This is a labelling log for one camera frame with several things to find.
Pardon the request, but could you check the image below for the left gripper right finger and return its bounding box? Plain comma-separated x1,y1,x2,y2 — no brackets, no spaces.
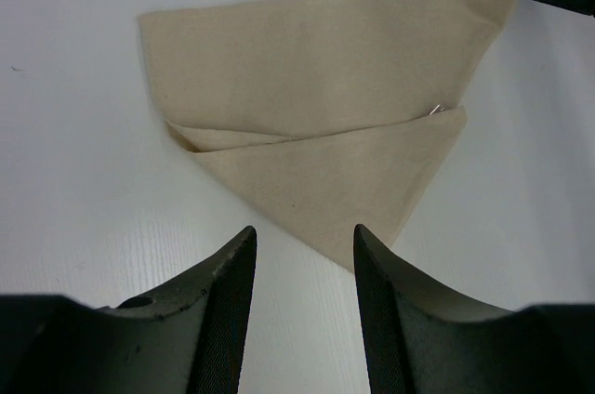
353,225,594,393

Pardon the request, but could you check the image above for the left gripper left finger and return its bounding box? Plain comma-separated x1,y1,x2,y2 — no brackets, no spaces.
1,227,257,393

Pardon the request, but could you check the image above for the beige cloth napkin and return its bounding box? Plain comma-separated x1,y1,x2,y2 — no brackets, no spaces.
139,0,515,269

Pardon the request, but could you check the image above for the metal utensil tip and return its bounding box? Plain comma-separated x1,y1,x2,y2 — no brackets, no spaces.
430,105,446,115

